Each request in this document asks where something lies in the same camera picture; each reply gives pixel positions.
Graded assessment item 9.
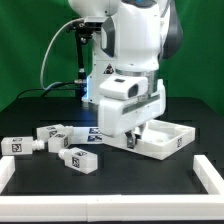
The green backdrop curtain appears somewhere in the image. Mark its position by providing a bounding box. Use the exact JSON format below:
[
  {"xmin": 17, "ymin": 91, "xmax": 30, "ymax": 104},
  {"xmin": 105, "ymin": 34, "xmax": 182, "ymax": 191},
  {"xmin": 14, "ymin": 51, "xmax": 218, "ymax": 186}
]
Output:
[{"xmin": 0, "ymin": 0, "xmax": 224, "ymax": 114}]

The white paper marker sheet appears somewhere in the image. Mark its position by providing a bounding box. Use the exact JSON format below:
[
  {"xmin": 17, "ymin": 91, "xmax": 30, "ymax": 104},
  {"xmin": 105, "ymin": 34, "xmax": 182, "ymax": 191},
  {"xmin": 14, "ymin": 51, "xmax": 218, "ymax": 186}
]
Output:
[{"xmin": 71, "ymin": 127, "xmax": 102, "ymax": 144}]

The black cable on table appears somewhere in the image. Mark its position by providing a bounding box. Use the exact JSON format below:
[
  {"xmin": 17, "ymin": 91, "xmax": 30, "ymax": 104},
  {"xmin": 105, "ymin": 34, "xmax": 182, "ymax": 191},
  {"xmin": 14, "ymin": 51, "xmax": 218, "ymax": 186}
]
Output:
[{"xmin": 15, "ymin": 79, "xmax": 87, "ymax": 100}]

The white U-shaped fence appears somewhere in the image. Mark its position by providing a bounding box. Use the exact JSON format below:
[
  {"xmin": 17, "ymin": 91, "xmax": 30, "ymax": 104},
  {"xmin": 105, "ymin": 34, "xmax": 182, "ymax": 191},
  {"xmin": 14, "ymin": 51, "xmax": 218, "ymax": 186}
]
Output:
[{"xmin": 0, "ymin": 155, "xmax": 224, "ymax": 222}]

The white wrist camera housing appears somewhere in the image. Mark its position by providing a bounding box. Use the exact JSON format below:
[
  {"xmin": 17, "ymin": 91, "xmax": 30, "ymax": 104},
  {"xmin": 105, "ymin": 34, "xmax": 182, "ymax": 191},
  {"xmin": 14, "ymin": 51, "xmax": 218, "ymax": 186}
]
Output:
[{"xmin": 99, "ymin": 76, "xmax": 148, "ymax": 100}]

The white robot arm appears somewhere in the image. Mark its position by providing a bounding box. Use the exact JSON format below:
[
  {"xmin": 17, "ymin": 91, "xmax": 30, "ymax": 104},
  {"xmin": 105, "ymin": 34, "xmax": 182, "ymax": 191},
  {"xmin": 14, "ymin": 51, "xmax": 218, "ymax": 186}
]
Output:
[{"xmin": 68, "ymin": 0, "xmax": 183, "ymax": 149}]

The black camera stand pole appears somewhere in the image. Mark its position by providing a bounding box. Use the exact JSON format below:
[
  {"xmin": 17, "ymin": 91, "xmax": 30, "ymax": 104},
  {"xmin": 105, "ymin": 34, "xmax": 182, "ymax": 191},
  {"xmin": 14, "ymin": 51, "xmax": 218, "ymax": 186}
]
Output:
[{"xmin": 67, "ymin": 22, "xmax": 92, "ymax": 98}]

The grey camera cable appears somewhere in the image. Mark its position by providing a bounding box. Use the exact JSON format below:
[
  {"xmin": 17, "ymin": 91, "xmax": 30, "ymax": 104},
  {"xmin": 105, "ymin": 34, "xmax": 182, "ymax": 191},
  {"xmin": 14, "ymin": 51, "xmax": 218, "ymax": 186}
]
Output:
[{"xmin": 39, "ymin": 17, "xmax": 85, "ymax": 91}]

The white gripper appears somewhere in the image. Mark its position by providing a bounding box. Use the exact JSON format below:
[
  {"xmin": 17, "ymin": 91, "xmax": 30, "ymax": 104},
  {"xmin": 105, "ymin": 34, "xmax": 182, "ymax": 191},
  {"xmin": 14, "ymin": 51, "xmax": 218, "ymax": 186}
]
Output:
[{"xmin": 98, "ymin": 79, "xmax": 166, "ymax": 149}]

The grey camera on stand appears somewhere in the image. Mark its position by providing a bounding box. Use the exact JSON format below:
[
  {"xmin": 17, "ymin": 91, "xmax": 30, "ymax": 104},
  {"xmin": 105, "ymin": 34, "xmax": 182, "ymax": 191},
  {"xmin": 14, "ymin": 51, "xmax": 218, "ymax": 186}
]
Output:
[{"xmin": 84, "ymin": 16, "xmax": 106, "ymax": 30}]

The white square table top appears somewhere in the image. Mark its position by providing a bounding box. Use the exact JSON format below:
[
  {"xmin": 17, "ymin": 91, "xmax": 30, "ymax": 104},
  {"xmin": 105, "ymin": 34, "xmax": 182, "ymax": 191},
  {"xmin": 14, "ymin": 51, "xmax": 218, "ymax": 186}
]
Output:
[{"xmin": 103, "ymin": 120, "xmax": 195, "ymax": 160}]

